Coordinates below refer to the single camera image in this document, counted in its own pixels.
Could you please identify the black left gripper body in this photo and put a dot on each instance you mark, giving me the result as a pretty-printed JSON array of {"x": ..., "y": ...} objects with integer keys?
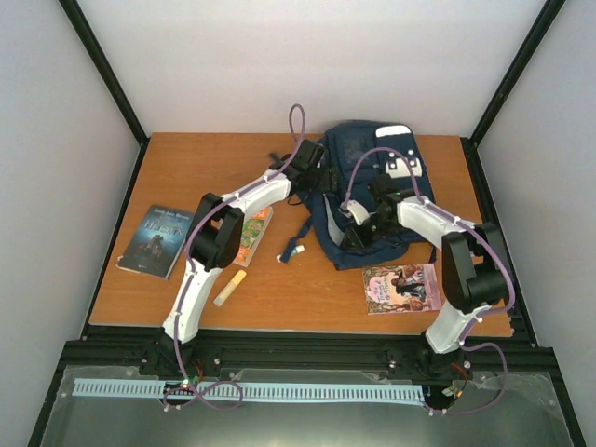
[{"x": 323, "y": 186}]

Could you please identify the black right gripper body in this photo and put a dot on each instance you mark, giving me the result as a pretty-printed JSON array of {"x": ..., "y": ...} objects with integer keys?
[{"x": 374, "y": 234}]

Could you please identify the navy blue student backpack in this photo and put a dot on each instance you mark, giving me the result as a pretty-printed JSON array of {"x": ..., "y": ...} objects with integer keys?
[{"x": 364, "y": 162}]

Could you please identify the pink Taming Shrew book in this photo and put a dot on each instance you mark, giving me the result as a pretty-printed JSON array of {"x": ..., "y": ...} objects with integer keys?
[{"x": 401, "y": 289}]

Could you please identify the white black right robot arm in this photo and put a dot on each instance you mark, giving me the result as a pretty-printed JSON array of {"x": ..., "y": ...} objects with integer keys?
[{"x": 475, "y": 277}]

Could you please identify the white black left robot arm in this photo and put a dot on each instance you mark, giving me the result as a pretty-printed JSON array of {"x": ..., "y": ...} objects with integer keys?
[{"x": 215, "y": 234}]

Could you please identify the green white glue stick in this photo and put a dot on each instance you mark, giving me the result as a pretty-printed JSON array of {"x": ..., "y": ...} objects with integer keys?
[{"x": 298, "y": 249}]

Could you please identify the orange Treehouse book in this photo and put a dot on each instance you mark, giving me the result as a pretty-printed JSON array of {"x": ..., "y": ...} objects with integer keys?
[{"x": 252, "y": 234}]

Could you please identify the yellow highlighter marker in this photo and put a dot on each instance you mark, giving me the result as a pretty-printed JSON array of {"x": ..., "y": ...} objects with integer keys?
[{"x": 229, "y": 288}]

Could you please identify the dark blue Heights book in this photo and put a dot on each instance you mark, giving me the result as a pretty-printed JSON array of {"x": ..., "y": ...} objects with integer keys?
[{"x": 157, "y": 242}]

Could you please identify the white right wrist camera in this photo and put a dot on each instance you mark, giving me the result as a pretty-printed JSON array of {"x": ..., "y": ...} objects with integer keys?
[{"x": 353, "y": 210}]

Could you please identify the black right corner post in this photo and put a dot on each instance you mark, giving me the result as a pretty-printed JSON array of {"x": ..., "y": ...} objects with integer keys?
[{"x": 530, "y": 44}]

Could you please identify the black corner post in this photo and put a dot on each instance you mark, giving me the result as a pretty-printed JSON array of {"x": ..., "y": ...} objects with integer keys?
[
  {"x": 92, "y": 46},
  {"x": 530, "y": 44}
]

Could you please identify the black left corner post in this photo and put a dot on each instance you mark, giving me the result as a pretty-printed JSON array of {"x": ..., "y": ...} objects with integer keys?
[{"x": 92, "y": 46}]

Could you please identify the black aluminium frame rail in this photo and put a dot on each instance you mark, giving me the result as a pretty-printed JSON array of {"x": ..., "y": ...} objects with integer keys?
[{"x": 218, "y": 353}]

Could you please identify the light blue slotted cable duct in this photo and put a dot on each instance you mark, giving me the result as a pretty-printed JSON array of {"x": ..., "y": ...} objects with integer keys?
[{"x": 249, "y": 392}]

